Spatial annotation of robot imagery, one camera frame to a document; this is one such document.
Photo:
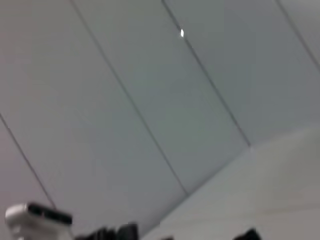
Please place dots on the black t-shirt with FREE print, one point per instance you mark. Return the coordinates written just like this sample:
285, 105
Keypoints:
247, 235

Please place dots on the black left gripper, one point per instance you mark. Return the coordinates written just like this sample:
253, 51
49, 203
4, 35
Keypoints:
117, 232

